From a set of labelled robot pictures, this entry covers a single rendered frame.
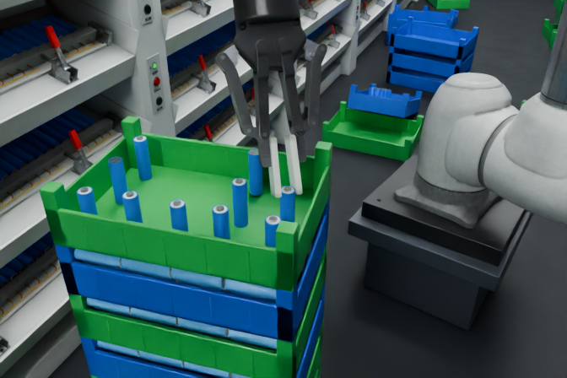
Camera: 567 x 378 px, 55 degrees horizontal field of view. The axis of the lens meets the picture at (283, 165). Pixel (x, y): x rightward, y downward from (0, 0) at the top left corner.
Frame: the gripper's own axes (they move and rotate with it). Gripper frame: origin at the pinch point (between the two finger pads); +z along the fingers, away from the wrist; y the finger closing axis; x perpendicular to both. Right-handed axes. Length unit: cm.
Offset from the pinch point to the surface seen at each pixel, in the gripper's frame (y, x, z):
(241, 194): -5.1, 1.7, 3.0
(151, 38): -13, 49, -23
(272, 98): 23, 111, -9
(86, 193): -22.9, 3.7, 0.7
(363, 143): 51, 107, 9
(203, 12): -1, 65, -30
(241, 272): -7.0, -4.9, 10.5
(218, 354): -10.1, 2.9, 22.8
